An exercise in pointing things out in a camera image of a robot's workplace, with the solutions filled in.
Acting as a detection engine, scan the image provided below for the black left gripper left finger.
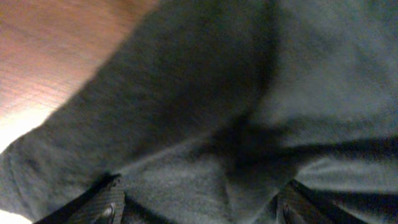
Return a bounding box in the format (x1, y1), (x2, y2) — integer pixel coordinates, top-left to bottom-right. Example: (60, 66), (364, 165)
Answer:
(34, 175), (125, 224)

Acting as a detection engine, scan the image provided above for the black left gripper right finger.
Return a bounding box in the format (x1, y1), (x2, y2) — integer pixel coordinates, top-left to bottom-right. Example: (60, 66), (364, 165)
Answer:
(277, 180), (364, 224)

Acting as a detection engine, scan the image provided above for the black printed t-shirt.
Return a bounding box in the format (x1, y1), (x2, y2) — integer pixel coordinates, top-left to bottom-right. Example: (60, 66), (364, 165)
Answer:
(1, 1), (397, 223)

